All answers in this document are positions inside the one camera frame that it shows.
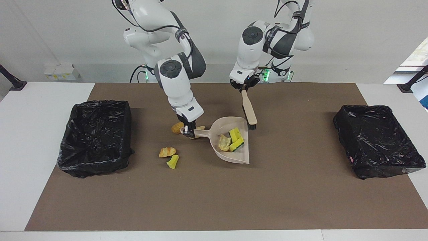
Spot beige hand brush black bristles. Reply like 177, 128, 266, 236
241, 89, 258, 130

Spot golden croissant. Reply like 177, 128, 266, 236
158, 147, 177, 158

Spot beige plastic dustpan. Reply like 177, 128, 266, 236
193, 116, 250, 165

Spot striped shell-shaped pastry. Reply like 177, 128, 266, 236
218, 134, 232, 152

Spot notched yellow sponge piece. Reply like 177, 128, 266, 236
229, 137, 244, 152

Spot bin lined with black bag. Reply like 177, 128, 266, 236
57, 100, 135, 178
333, 105, 427, 180

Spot brown table mat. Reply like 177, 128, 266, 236
24, 83, 428, 231

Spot black clamp stand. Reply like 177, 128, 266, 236
0, 64, 27, 91
397, 65, 428, 93

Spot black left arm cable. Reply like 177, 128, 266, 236
261, 0, 310, 72

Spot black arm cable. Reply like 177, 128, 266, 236
113, 0, 195, 67
261, 0, 310, 72

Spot black base power cable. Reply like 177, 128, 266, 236
130, 65, 147, 83

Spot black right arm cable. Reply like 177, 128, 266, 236
113, 0, 195, 67

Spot white wall power box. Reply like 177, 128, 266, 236
44, 64, 81, 81

